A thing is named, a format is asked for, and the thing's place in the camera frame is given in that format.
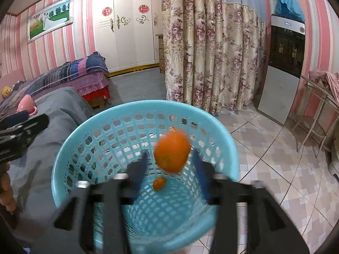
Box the orange peel piece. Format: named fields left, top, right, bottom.
left=152, top=177, right=167, bottom=192

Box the orange tangerine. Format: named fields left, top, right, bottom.
left=153, top=130, right=191, bottom=173

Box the person left hand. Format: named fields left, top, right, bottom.
left=0, top=162, right=16, bottom=212

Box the pink pig mug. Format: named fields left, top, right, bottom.
left=17, top=95, right=37, bottom=117

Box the yellow duck plush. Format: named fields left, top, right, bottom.
left=2, top=86, right=13, bottom=99

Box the grey table cloth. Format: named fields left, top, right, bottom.
left=7, top=87, right=93, bottom=247

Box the turquoise plastic laundry basket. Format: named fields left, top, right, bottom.
left=51, top=100, right=239, bottom=253

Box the bed with plaid quilt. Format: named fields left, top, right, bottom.
left=1, top=52, right=109, bottom=113

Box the framed wedding photo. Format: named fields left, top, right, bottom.
left=27, top=0, right=74, bottom=43

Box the wicker side table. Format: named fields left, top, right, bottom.
left=291, top=75, right=338, bottom=158

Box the white wardrobe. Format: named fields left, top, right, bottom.
left=93, top=0, right=162, bottom=73

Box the wooden desk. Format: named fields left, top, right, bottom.
left=156, top=34, right=165, bottom=74

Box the pink cloth on table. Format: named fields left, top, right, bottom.
left=308, top=69, right=339, bottom=103

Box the water dispenser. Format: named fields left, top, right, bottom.
left=258, top=14, right=305, bottom=125

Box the floral divider curtain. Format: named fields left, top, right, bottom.
left=161, top=0, right=267, bottom=115

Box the blue cloth cover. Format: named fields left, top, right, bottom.
left=275, top=0, right=305, bottom=23

